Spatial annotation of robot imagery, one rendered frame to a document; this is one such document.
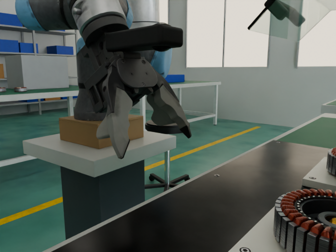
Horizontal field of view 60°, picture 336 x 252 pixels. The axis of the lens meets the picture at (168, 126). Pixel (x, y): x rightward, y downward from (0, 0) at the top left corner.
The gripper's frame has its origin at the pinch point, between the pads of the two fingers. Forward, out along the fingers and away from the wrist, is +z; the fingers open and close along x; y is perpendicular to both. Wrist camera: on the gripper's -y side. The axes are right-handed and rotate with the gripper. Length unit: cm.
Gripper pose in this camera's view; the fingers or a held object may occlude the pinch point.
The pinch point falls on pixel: (163, 145)
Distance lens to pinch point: 40.6
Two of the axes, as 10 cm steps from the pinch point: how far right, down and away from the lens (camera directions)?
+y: -6.6, 3.9, 6.4
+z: 3.9, 9.1, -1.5
